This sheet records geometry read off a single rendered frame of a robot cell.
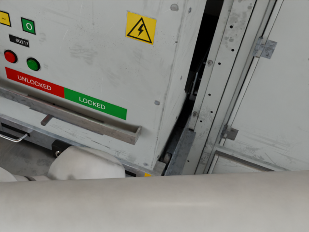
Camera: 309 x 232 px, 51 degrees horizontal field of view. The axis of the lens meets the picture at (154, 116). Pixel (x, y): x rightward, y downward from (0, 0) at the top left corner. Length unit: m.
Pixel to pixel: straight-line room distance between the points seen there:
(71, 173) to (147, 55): 0.32
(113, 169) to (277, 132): 0.68
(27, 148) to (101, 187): 0.81
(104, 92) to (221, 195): 0.57
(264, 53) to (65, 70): 0.48
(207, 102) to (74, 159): 0.66
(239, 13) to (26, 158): 0.68
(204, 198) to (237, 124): 0.82
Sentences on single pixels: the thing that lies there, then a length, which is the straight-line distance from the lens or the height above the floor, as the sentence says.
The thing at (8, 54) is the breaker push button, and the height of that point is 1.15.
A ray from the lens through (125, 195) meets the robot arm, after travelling 0.20.
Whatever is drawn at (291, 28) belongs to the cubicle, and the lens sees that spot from 0.83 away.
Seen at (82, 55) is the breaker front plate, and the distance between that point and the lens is 0.71.
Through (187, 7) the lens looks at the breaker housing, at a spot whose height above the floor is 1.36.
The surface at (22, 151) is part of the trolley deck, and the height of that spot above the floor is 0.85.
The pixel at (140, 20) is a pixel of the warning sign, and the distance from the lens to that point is 0.61.
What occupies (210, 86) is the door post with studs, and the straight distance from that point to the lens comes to 0.96.
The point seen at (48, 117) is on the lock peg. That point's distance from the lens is 0.83.
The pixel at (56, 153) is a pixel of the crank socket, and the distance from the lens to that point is 0.91.
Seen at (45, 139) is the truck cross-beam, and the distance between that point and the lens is 0.95.
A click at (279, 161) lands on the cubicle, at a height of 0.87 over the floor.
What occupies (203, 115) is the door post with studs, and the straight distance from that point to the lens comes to 1.03.
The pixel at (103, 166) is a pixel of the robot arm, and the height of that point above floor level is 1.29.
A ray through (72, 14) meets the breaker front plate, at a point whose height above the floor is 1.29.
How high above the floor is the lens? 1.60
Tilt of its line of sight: 43 degrees down
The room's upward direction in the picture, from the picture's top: 10 degrees clockwise
